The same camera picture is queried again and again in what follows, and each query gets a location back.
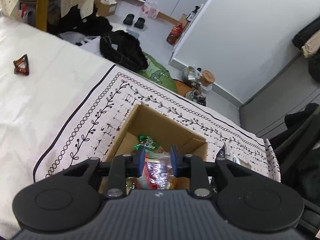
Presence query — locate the clear packet with crackers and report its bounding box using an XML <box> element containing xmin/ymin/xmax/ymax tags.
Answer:
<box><xmin>210</xmin><ymin>143</ymin><xmax>252</xmax><ymax>193</ymax></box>

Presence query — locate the glass jar on floor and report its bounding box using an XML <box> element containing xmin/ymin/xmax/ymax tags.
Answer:
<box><xmin>181</xmin><ymin>66</ymin><xmax>201</xmax><ymax>87</ymax></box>

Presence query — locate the cardboard box with tissues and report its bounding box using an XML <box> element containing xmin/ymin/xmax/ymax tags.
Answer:
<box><xmin>96</xmin><ymin>0</ymin><xmax>117</xmax><ymax>17</ymax></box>

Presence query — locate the pink plastic bag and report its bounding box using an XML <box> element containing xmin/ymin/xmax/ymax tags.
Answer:
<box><xmin>142</xmin><ymin>1</ymin><xmax>159</xmax><ymax>19</ymax></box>

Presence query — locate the jar with wooden lid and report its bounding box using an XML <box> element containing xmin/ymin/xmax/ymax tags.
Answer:
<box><xmin>200</xmin><ymin>70</ymin><xmax>215</xmax><ymax>91</ymax></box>

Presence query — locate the black slipper left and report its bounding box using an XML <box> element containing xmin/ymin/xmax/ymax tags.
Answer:
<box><xmin>123</xmin><ymin>14</ymin><xmax>135</xmax><ymax>25</ymax></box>

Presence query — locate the black bag on floor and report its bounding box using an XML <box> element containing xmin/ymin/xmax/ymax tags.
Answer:
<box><xmin>99</xmin><ymin>30</ymin><xmax>148</xmax><ymax>72</ymax></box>

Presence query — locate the small orange snack packet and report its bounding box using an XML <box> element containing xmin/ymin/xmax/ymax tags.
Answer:
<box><xmin>136</xmin><ymin>152</ymin><xmax>177</xmax><ymax>190</ymax></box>

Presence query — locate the brown cardboard box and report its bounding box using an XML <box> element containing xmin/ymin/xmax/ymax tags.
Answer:
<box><xmin>106</xmin><ymin>105</ymin><xmax>208</xmax><ymax>190</ymax></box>

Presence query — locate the small green snack packet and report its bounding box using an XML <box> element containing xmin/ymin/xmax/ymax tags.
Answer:
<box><xmin>134</xmin><ymin>135</ymin><xmax>163</xmax><ymax>153</ymax></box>

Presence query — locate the red oil bottle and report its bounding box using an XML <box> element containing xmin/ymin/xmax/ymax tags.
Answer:
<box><xmin>167</xmin><ymin>22</ymin><xmax>183</xmax><ymax>45</ymax></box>

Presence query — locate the black slipper right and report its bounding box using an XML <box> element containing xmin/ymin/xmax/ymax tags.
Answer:
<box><xmin>134</xmin><ymin>17</ymin><xmax>145</xmax><ymax>29</ymax></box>

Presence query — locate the brown hair claw clip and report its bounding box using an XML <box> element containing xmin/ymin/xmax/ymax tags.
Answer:
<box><xmin>13</xmin><ymin>54</ymin><xmax>29</xmax><ymax>76</ymax></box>

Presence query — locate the black slipper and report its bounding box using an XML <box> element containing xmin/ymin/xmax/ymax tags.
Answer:
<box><xmin>134</xmin><ymin>17</ymin><xmax>145</xmax><ymax>29</ymax></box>
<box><xmin>123</xmin><ymin>14</ymin><xmax>135</xmax><ymax>25</ymax></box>

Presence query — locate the green floor mat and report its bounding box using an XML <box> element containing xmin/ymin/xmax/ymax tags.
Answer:
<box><xmin>138</xmin><ymin>52</ymin><xmax>177</xmax><ymax>93</ymax></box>

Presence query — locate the patterned white cloth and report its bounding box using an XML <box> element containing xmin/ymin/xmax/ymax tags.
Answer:
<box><xmin>33</xmin><ymin>66</ymin><xmax>280</xmax><ymax>181</ymax></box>

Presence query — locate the black clothes pile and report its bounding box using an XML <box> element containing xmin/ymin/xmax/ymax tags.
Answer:
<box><xmin>292</xmin><ymin>17</ymin><xmax>319</xmax><ymax>82</ymax></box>

